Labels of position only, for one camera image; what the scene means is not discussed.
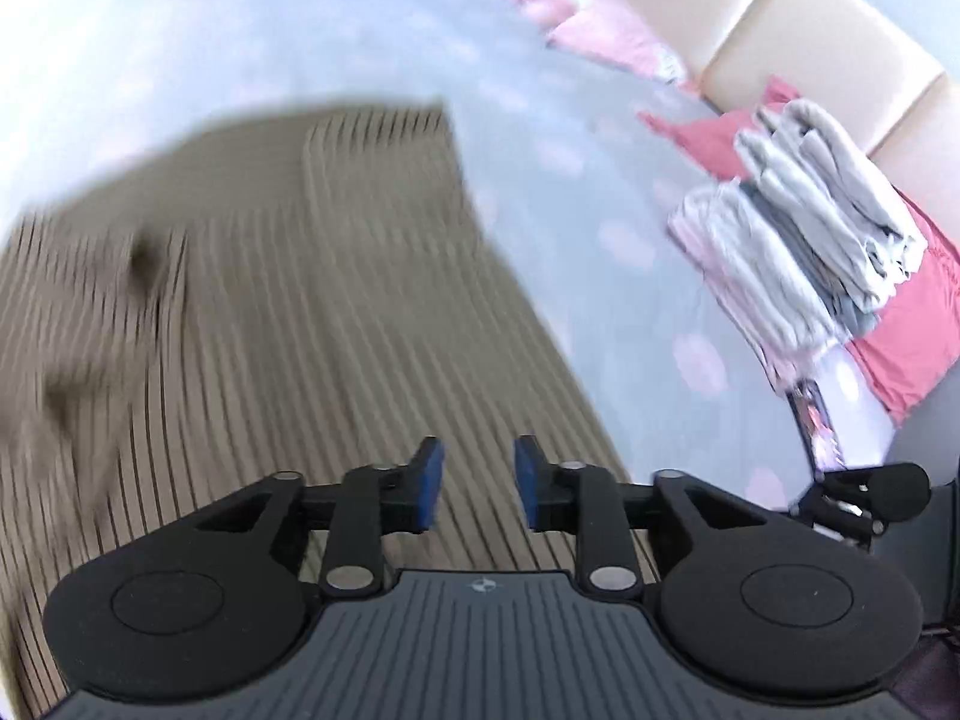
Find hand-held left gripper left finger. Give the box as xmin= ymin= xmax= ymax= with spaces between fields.
xmin=191 ymin=435 xmax=445 ymax=602

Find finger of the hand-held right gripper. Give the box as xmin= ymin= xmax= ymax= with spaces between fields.
xmin=791 ymin=469 xmax=878 ymax=520
xmin=814 ymin=508 xmax=890 ymax=550

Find khaki striped shirt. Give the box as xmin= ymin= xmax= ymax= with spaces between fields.
xmin=0 ymin=94 xmax=638 ymax=720

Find dark grey folded garment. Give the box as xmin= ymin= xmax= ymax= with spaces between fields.
xmin=750 ymin=187 xmax=882 ymax=338

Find light pink crumpled clothes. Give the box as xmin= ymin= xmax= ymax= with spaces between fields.
xmin=476 ymin=0 xmax=687 ymax=83

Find light grey folded garment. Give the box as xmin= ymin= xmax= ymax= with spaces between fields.
xmin=733 ymin=97 xmax=931 ymax=312

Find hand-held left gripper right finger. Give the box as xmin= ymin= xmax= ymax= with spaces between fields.
xmin=514 ymin=435 xmax=751 ymax=602

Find beige padded headboard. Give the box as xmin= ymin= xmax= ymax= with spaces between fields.
xmin=600 ymin=0 xmax=960 ymax=241

